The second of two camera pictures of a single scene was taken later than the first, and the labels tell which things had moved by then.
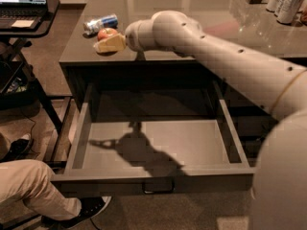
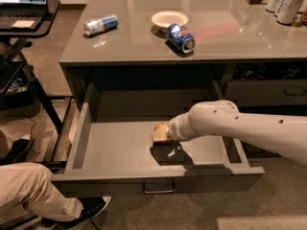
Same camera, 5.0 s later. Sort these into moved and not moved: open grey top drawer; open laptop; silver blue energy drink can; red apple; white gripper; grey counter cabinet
Moved: red apple; white gripper
Not moved: open grey top drawer; silver blue energy drink can; grey counter cabinet; open laptop
